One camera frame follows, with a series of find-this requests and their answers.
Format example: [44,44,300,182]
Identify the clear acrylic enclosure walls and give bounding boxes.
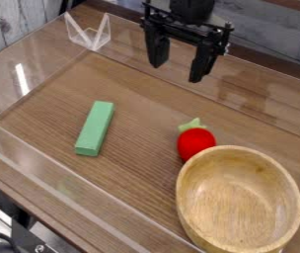
[0,8,300,253]

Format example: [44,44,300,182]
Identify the red plush strawberry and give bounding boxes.
[176,118,216,161]

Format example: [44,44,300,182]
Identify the black metal table bracket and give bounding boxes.
[12,220,48,253]

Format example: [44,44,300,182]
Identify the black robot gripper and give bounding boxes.
[143,0,235,83]

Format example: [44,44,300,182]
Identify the green rectangular block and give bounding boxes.
[75,101,115,156]

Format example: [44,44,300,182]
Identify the round wooden bowl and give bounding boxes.
[175,145,300,253]

